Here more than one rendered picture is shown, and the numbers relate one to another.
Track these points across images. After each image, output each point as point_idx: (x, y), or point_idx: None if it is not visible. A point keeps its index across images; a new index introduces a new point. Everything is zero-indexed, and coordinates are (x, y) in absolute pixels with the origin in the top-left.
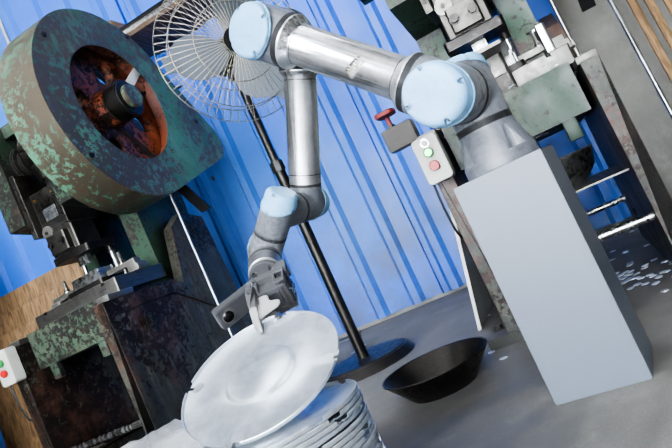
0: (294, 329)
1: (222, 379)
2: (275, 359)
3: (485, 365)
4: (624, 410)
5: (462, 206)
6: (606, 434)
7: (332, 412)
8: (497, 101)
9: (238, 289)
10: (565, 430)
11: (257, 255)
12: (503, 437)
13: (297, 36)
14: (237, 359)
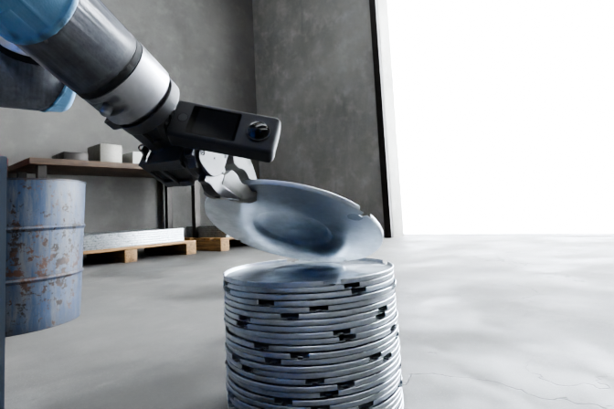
0: (231, 208)
1: (326, 219)
2: (273, 223)
3: None
4: (61, 388)
5: (6, 178)
6: (105, 380)
7: (279, 261)
8: None
9: (217, 108)
10: (84, 400)
11: (140, 57)
12: None
13: None
14: (299, 208)
